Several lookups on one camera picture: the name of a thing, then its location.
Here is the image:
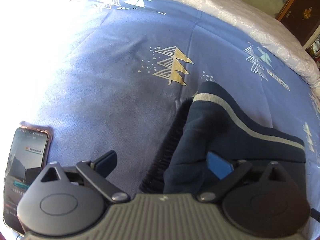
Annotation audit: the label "dark navy pants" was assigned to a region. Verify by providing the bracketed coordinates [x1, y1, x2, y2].
[140, 81, 306, 194]

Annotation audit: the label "smartphone with pink case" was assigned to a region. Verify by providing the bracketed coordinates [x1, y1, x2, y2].
[3, 126, 52, 235]

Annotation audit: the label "white embossed quilt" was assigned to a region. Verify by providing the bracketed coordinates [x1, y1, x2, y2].
[173, 0, 319, 95]

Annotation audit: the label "dark wooden cabinet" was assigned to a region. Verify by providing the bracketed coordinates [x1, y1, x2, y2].
[277, 0, 319, 46]

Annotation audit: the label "blue patterned bed sheet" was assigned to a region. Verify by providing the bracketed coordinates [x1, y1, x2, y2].
[23, 0, 319, 209]

